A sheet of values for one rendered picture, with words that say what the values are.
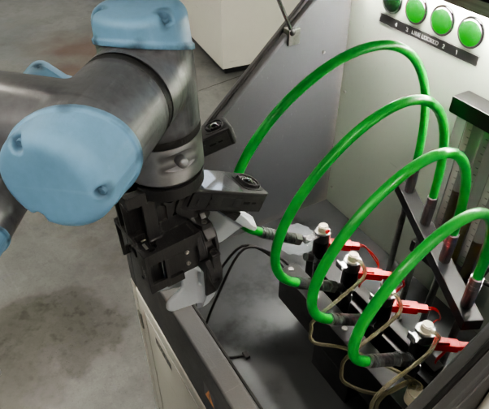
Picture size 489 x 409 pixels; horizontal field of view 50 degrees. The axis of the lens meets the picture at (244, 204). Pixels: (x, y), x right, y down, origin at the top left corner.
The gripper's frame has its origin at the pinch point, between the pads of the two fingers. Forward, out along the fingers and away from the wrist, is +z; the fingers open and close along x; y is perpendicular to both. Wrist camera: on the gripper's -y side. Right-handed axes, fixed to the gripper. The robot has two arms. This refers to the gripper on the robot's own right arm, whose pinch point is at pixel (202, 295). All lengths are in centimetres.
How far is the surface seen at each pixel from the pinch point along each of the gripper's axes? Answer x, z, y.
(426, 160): 6.7, -11.3, -28.7
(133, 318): -99, 121, -15
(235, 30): -255, 91, -171
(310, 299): 5.3, 4.6, -12.7
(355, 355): 13.6, 7.4, -13.0
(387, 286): 13.4, -2.7, -16.7
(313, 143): -40, 21, -53
